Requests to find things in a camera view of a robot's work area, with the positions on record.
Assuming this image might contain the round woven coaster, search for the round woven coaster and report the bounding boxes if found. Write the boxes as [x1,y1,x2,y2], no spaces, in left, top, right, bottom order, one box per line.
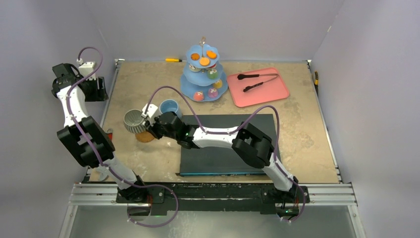
[135,131,155,143]

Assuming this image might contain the blue ceramic mug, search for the blue ceramic mug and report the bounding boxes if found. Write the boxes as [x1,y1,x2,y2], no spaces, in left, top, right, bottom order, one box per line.
[159,99,182,118]

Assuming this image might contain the grey ribbed cup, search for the grey ribbed cup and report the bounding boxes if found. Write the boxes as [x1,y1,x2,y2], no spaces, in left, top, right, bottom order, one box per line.
[123,109,147,134]

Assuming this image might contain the blue three-tier cake stand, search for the blue three-tier cake stand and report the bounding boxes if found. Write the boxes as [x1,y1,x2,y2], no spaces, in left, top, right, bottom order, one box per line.
[180,37,228,102]

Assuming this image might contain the yellow small cake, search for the yellow small cake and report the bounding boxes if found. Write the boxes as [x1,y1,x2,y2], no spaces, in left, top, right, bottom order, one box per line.
[212,79,223,89]

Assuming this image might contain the orange disc sweet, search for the orange disc sweet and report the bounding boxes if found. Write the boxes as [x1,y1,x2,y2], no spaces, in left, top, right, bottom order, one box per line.
[190,53,201,60]

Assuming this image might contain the orange round cookie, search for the orange round cookie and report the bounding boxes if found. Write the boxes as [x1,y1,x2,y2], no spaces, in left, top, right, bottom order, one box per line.
[199,57,210,66]

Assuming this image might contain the orange flower cookie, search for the orange flower cookie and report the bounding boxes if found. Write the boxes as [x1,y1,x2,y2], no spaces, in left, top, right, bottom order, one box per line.
[206,51,218,60]

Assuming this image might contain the black serving tongs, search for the black serving tongs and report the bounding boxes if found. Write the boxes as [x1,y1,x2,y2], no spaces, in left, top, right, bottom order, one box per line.
[237,72,280,93]

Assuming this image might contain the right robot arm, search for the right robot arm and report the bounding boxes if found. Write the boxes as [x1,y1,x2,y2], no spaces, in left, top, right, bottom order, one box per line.
[140,112,299,202]

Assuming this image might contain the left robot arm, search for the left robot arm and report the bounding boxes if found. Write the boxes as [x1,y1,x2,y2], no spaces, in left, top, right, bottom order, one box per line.
[52,62,148,203]

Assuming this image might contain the pink serving tray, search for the pink serving tray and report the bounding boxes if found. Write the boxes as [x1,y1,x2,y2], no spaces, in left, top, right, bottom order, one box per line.
[227,67,290,108]

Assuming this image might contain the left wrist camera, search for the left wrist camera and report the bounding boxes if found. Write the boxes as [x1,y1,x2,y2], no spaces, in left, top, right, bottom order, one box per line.
[76,59,96,77]

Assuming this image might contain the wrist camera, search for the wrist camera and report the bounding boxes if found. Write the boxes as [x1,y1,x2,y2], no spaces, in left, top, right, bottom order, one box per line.
[76,59,96,77]
[141,104,161,125]

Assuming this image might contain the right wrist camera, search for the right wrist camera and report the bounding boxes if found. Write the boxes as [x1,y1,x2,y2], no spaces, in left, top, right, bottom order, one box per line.
[141,104,161,125]

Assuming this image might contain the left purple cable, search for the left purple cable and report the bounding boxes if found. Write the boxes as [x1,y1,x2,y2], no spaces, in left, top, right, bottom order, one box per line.
[65,46,180,229]

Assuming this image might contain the aluminium frame rail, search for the aluminium frame rail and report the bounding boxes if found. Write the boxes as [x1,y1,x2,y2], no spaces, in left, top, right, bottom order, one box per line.
[59,182,366,238]

